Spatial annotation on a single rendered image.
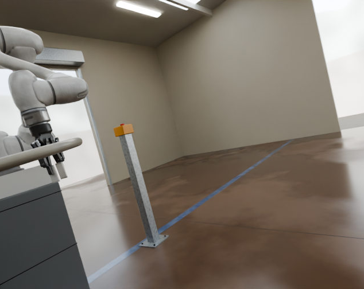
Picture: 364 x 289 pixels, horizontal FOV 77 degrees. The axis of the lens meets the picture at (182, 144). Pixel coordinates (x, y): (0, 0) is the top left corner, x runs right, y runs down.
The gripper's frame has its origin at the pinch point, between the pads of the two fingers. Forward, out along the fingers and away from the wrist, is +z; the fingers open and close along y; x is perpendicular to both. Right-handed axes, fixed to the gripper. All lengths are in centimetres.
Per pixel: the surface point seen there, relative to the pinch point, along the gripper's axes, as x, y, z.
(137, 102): -137, -626, -85
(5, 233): -51, -14, 24
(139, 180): -9, -105, 36
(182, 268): 19, -56, 92
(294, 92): 276, -515, 21
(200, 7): 121, -577, -263
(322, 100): 321, -482, 55
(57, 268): -42, -26, 55
